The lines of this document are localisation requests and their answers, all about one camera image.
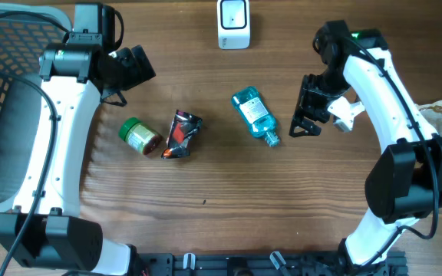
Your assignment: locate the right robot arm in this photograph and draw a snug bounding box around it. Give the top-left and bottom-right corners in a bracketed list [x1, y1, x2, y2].
[289, 20, 442, 275]

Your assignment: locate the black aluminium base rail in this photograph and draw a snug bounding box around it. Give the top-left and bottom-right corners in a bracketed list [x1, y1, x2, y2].
[128, 251, 410, 276]

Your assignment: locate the white barcode scanner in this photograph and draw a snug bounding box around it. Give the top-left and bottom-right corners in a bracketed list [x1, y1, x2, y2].
[216, 0, 251, 50]

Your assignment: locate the right camera cable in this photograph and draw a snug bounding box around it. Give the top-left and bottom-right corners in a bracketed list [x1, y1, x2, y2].
[343, 34, 440, 269]

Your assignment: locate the green lid jar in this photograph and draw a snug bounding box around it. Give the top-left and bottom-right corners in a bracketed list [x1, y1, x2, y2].
[118, 117, 163, 156]

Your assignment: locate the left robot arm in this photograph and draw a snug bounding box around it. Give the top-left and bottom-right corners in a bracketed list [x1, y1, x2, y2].
[0, 3, 155, 275]

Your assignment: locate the grey plastic mesh basket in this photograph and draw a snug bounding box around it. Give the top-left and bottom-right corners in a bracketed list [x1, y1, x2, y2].
[0, 3, 71, 212]

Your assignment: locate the blue mouthwash bottle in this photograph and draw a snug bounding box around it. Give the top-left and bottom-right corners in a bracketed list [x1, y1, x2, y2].
[231, 86, 280, 147]

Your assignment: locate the left camera cable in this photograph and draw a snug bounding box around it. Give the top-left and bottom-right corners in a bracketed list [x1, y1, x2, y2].
[0, 10, 72, 276]

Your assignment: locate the hex wrench set packet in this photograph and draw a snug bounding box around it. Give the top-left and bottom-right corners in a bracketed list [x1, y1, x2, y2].
[161, 110, 203, 159]

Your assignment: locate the camera cable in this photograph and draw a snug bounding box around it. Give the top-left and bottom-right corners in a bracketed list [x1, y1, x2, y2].
[0, 10, 72, 276]
[343, 34, 440, 269]

